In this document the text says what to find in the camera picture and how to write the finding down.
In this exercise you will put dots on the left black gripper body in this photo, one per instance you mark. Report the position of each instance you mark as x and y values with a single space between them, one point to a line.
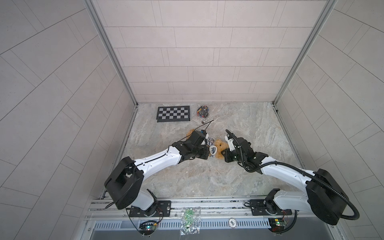
202 144

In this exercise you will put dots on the striped knit bear sweater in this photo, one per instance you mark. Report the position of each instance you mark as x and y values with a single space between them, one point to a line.
212 147

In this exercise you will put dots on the brown teddy bear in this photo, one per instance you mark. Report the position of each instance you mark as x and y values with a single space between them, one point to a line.
221 145

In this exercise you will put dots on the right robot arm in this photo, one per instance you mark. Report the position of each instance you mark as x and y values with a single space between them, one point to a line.
318 192

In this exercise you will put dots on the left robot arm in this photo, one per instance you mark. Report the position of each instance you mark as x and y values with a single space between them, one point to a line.
125 182

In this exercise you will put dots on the bag of colourful small parts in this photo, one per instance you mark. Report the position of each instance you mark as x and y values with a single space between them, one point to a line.
203 111

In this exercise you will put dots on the black white checkerboard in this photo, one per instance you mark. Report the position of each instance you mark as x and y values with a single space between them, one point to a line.
173 114

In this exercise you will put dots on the clear bag green parts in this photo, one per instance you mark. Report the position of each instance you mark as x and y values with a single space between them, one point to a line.
190 221

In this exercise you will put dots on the round white sticker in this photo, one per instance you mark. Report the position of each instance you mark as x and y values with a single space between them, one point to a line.
232 223

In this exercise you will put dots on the right circuit board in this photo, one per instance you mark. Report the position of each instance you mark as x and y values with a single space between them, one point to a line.
277 224

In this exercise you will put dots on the left green circuit board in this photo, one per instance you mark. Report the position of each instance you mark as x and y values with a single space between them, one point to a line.
147 228

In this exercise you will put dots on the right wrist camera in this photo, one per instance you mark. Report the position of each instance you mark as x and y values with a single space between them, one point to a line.
231 142

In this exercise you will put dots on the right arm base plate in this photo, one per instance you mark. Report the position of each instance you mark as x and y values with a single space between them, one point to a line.
259 208

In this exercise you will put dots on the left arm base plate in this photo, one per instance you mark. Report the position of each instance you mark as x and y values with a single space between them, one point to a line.
157 209

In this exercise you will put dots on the aluminium mounting rail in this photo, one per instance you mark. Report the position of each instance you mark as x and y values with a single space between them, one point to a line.
215 214

